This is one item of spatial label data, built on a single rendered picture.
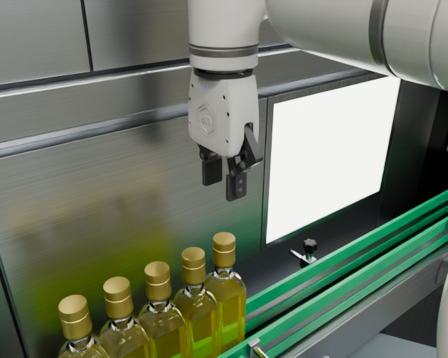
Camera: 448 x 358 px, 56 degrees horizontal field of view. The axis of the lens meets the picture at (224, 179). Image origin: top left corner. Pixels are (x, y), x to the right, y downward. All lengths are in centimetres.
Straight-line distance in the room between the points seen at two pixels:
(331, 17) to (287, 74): 48
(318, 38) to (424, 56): 9
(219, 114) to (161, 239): 30
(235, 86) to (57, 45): 24
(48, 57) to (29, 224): 22
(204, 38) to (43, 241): 36
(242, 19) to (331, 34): 18
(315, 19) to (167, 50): 36
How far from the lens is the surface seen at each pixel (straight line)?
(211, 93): 53
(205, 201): 76
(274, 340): 82
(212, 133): 54
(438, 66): 28
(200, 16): 50
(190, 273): 62
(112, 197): 66
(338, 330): 95
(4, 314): 74
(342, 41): 33
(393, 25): 29
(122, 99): 62
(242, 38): 50
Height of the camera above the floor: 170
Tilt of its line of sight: 27 degrees down
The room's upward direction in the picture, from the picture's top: straight up
